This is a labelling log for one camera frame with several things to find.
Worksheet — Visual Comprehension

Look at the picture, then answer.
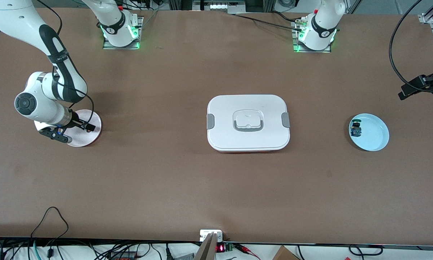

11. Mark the white lidded lunch box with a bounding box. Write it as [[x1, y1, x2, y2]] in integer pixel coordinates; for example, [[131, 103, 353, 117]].
[[206, 95, 291, 153]]

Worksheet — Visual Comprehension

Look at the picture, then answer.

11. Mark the green button switch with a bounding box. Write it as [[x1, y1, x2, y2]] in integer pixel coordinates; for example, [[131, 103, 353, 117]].
[[350, 118, 362, 139]]

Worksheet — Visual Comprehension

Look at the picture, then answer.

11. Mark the pink round plate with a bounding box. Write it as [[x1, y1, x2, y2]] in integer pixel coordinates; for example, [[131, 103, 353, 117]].
[[34, 109, 102, 147]]

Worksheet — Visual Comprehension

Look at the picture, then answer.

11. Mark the grey camera post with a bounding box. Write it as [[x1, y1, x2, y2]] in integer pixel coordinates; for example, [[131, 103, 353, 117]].
[[194, 232, 218, 260]]

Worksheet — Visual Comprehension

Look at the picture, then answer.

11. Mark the brown cardboard box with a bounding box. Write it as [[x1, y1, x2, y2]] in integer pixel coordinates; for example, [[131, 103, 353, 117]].
[[272, 246, 300, 260]]

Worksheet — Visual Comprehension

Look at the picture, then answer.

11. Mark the light blue round plate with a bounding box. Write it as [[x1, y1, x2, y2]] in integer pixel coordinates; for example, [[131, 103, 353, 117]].
[[348, 113, 390, 152]]

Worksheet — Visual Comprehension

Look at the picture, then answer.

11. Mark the white power strip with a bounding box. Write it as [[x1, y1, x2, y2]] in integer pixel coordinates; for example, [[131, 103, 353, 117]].
[[193, 0, 246, 12]]

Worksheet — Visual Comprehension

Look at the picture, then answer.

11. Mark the black coiled floor cable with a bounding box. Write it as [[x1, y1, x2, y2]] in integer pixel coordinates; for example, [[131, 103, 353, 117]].
[[348, 244, 384, 256]]

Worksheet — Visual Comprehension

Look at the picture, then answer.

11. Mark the black cable to arm base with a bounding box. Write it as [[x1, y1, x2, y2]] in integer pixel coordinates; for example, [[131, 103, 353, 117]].
[[234, 13, 300, 30]]

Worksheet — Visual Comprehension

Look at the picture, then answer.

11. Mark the thin black looped cable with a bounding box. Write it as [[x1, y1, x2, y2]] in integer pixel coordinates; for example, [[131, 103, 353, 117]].
[[30, 207, 69, 239]]

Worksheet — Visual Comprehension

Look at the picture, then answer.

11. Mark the white table edge bracket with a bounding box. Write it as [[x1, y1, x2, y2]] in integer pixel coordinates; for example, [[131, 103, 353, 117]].
[[200, 230, 223, 242]]

